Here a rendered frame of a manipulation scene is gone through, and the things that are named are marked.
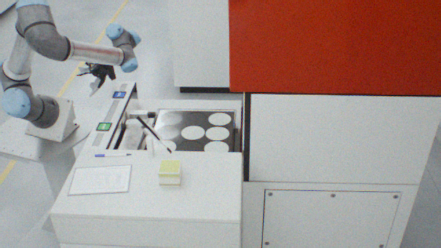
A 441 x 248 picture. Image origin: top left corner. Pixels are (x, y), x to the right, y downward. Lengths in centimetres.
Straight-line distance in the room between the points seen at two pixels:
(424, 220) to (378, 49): 166
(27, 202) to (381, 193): 220
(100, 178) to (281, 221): 78
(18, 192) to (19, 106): 133
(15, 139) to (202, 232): 110
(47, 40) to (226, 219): 88
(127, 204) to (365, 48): 92
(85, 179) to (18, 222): 144
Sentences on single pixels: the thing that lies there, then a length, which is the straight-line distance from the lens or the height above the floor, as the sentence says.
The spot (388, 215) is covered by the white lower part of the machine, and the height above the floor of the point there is 65.
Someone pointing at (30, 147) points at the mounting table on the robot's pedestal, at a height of 82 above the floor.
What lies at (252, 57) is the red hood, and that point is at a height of 136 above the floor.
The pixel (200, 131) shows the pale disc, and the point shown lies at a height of 90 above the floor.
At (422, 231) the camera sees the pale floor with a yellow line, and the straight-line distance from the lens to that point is 291.
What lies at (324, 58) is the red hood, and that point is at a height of 136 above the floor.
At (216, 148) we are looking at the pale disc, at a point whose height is 90.
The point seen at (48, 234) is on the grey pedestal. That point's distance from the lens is 286.
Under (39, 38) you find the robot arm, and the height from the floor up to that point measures 139.
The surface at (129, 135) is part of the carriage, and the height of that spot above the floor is 88.
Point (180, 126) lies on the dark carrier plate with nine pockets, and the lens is 194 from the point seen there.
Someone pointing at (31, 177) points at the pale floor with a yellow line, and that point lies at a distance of 333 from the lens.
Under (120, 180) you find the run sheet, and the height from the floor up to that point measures 97.
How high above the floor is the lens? 199
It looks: 34 degrees down
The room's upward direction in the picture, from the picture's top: 1 degrees counter-clockwise
